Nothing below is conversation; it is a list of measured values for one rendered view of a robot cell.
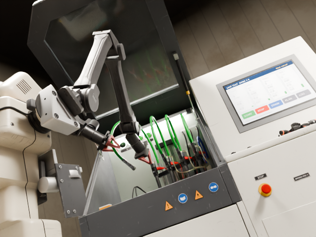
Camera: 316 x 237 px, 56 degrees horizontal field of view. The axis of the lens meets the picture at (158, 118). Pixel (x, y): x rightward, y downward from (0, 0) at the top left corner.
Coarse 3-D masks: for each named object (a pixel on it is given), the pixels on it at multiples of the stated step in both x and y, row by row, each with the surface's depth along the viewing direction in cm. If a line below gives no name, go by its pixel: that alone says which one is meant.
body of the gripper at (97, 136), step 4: (96, 132) 148; (108, 132) 149; (92, 136) 147; (96, 136) 147; (100, 136) 148; (104, 136) 146; (92, 140) 148; (96, 140) 147; (100, 140) 147; (104, 140) 146; (100, 144) 148
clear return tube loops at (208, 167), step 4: (200, 148) 144; (168, 156) 157; (172, 156) 157; (188, 156) 144; (172, 160) 146; (192, 164) 142; (204, 164) 147; (208, 164) 141; (208, 168) 147; (180, 172) 143; (184, 172) 145
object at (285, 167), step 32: (256, 64) 171; (224, 128) 156; (256, 128) 151; (288, 128) 146; (256, 160) 122; (288, 160) 120; (256, 192) 119; (288, 192) 116; (256, 224) 115; (288, 224) 112
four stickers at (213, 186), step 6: (210, 186) 123; (216, 186) 123; (192, 192) 124; (198, 192) 123; (210, 192) 122; (180, 198) 124; (186, 198) 124; (198, 198) 123; (162, 204) 125; (168, 204) 125; (180, 204) 124
